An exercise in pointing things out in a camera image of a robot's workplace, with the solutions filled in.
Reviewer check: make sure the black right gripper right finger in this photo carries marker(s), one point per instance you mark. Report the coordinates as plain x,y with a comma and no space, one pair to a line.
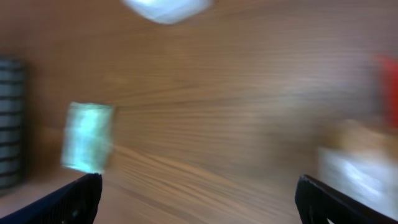
318,203

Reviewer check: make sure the white hair product tube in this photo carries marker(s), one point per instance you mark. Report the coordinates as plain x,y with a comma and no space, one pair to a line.
360,160

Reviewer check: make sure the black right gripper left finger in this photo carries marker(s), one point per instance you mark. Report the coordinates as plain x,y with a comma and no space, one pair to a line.
74,203

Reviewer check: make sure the grey plastic shopping basket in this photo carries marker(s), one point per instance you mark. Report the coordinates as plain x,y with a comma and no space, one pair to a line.
12,121

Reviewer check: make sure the white barcode scanner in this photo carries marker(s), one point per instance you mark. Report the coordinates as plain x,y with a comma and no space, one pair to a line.
168,11

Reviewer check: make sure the teal wet wipes pack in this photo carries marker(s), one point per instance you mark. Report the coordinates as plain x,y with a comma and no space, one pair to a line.
87,137

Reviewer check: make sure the orange spaghetti packet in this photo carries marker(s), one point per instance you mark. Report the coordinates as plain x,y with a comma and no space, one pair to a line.
386,76

